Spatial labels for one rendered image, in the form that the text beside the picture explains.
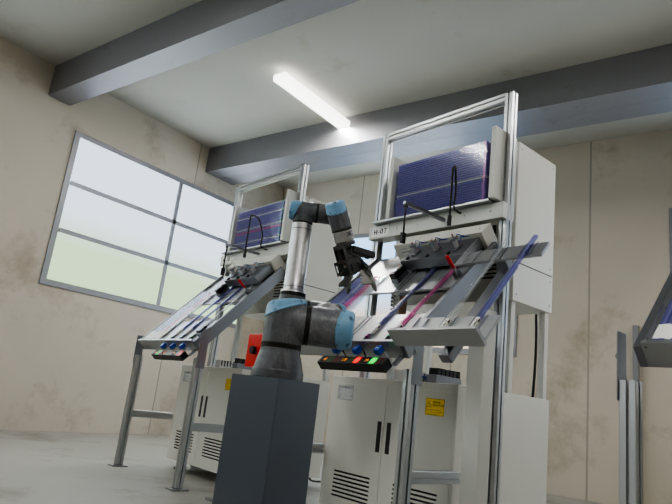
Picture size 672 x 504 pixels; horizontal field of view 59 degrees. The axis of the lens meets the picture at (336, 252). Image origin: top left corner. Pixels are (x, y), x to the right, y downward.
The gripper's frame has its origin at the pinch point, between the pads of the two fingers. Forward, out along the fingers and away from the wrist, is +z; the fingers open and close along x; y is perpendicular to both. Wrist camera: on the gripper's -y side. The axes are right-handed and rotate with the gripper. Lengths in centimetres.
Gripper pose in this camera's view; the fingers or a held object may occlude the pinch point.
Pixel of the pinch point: (363, 292)
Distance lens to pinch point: 220.9
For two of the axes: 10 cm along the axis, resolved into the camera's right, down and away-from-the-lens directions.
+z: 2.6, 9.6, 1.0
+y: -6.8, 2.6, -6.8
